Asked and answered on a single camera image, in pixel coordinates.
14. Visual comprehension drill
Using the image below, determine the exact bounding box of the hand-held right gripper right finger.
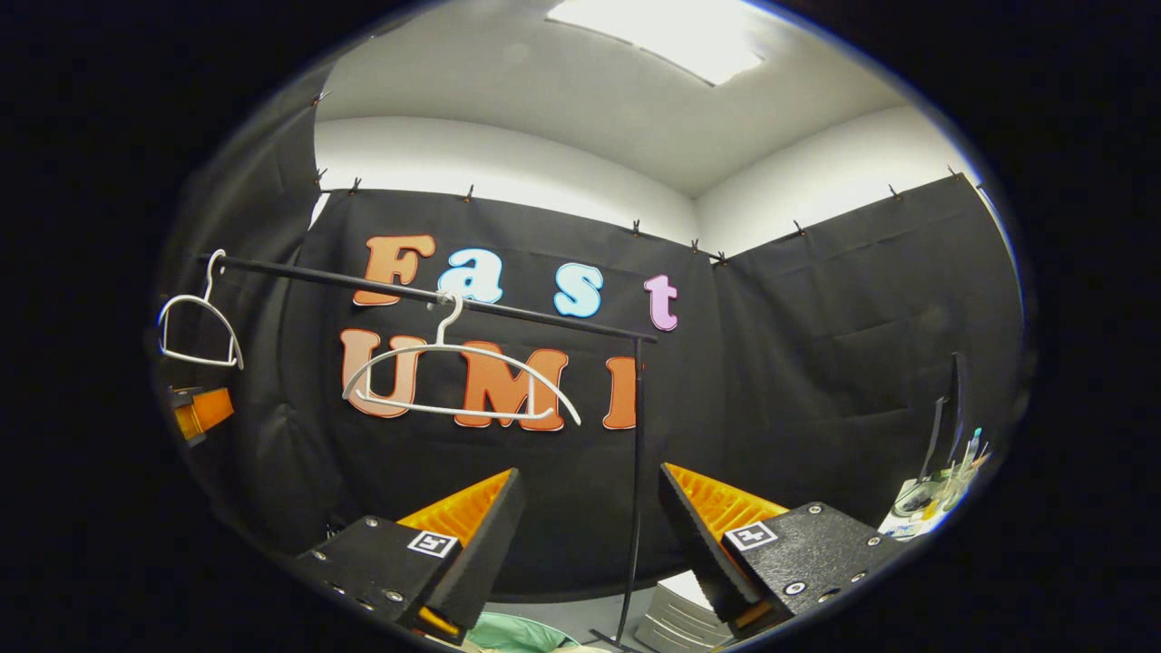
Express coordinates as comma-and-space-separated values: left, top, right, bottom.
658, 463, 908, 640

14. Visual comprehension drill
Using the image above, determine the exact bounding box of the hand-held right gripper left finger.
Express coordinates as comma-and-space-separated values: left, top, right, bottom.
290, 467, 527, 647

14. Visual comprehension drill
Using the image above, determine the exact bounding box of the green laundry hamper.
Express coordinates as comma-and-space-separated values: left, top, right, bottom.
463, 610, 581, 653

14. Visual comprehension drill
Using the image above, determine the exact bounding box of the white plastic clothes hanger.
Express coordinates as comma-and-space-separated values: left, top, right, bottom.
341, 292, 583, 427
157, 249, 246, 370

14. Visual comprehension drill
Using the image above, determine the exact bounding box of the white and grey ribbed box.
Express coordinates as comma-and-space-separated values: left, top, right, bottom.
635, 571, 737, 650

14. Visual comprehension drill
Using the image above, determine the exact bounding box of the black backdrop cloth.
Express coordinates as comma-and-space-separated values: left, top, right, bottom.
150, 73, 1030, 599

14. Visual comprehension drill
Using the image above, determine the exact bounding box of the large ceiling light panel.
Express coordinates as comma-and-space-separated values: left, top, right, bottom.
544, 0, 767, 87

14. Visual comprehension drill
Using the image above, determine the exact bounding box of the black clothes rail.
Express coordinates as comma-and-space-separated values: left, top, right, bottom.
200, 254, 659, 649

